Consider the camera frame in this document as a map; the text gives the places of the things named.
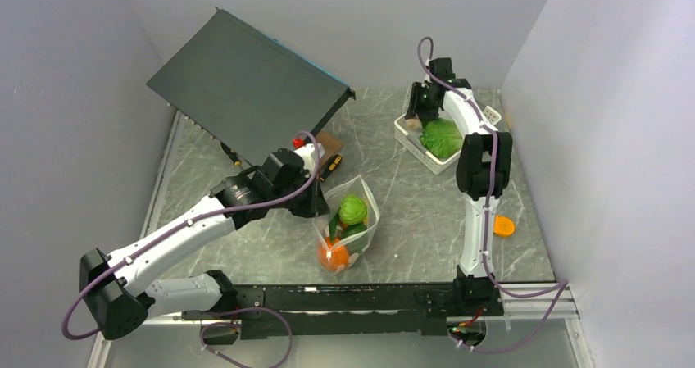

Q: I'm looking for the green chili pepper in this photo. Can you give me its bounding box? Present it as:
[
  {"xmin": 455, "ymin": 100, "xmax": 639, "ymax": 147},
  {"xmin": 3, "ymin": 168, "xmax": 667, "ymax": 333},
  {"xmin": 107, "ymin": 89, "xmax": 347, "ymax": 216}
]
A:
[{"xmin": 327, "ymin": 213, "xmax": 339, "ymax": 243}]

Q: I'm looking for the yellow black screwdriver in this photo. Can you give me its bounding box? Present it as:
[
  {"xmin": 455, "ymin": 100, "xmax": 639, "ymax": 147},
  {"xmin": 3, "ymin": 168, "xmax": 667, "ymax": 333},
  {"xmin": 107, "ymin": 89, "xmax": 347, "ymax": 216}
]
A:
[
  {"xmin": 220, "ymin": 143, "xmax": 243, "ymax": 167},
  {"xmin": 320, "ymin": 154, "xmax": 343, "ymax": 182}
]

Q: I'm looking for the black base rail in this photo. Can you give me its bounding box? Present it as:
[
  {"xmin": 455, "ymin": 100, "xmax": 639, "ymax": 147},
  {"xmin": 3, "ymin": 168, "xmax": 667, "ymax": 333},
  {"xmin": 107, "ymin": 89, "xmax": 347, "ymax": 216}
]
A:
[{"xmin": 181, "ymin": 279, "xmax": 579, "ymax": 340}]

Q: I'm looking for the dark green avocado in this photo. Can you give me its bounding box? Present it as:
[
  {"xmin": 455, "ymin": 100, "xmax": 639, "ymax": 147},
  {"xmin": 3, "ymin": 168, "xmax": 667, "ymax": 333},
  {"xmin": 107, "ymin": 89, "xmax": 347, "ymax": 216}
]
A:
[{"xmin": 341, "ymin": 223, "xmax": 368, "ymax": 240}]

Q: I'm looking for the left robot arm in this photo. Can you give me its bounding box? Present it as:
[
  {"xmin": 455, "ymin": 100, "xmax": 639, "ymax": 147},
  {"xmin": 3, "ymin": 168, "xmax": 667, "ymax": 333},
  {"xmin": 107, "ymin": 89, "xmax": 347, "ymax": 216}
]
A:
[{"xmin": 79, "ymin": 144, "xmax": 329, "ymax": 340}]

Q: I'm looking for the dark grey server chassis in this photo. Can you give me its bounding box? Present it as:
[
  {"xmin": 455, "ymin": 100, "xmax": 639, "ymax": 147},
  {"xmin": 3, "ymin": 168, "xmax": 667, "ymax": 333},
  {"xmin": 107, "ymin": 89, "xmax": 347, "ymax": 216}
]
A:
[{"xmin": 147, "ymin": 9, "xmax": 355, "ymax": 164}]

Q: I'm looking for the green lime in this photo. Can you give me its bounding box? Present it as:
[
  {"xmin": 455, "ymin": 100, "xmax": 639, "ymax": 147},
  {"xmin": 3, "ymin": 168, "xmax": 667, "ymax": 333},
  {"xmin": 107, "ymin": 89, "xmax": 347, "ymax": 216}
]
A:
[{"xmin": 338, "ymin": 194, "xmax": 368, "ymax": 225}]

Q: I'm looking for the clear zip top bag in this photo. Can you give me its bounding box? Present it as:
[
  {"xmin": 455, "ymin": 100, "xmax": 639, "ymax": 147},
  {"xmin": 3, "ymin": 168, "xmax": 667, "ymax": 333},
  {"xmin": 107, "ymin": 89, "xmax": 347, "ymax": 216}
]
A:
[{"xmin": 312, "ymin": 175, "xmax": 381, "ymax": 273}]

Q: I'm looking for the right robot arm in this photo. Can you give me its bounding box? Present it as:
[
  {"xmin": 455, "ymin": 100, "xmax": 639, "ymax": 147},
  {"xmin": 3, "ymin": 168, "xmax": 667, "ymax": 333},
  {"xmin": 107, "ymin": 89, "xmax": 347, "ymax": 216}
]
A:
[{"xmin": 406, "ymin": 58, "xmax": 512, "ymax": 315}]

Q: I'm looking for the yellow black screwdriver right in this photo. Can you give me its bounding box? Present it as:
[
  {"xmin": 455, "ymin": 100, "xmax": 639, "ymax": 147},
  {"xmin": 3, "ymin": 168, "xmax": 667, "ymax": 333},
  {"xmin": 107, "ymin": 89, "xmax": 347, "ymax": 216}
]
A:
[{"xmin": 320, "ymin": 154, "xmax": 343, "ymax": 182}]

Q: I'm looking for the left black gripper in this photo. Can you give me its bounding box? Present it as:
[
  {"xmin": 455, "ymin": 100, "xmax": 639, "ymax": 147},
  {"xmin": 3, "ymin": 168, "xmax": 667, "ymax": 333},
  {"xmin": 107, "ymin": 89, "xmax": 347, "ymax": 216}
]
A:
[{"xmin": 270, "ymin": 170, "xmax": 330, "ymax": 219}]

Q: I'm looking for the small brown mushroom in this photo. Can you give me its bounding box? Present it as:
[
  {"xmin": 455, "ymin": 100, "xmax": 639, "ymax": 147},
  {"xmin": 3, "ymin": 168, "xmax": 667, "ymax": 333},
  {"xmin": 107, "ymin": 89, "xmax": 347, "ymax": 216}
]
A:
[{"xmin": 404, "ymin": 118, "xmax": 422, "ymax": 130}]

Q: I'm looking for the brown wooden board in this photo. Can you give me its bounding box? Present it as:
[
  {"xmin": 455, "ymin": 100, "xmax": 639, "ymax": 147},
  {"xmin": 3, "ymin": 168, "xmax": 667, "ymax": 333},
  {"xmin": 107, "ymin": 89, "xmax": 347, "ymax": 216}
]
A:
[{"xmin": 316, "ymin": 131, "xmax": 344, "ymax": 168}]

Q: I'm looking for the yellow black screwdriver left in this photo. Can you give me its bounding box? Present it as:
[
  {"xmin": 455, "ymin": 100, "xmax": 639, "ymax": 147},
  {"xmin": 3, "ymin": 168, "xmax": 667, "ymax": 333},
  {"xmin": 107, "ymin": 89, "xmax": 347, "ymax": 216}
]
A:
[{"xmin": 220, "ymin": 143, "xmax": 243, "ymax": 167}]

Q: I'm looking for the orange tangerine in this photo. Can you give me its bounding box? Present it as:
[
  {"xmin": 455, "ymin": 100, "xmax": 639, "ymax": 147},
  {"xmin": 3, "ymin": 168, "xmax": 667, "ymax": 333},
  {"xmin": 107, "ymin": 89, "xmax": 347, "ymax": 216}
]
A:
[{"xmin": 317, "ymin": 238, "xmax": 350, "ymax": 273}]

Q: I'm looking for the white plastic basket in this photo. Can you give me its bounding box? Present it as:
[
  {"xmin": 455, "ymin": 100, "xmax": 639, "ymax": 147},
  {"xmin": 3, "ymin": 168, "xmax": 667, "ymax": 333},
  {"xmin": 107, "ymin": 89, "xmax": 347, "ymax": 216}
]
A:
[{"xmin": 393, "ymin": 104, "xmax": 502, "ymax": 175}]

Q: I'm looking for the green lettuce head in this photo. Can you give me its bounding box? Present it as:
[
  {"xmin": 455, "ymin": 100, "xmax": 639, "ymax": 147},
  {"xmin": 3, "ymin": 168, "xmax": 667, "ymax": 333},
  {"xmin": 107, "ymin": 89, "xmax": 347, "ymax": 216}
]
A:
[{"xmin": 419, "ymin": 119, "xmax": 463, "ymax": 159}]

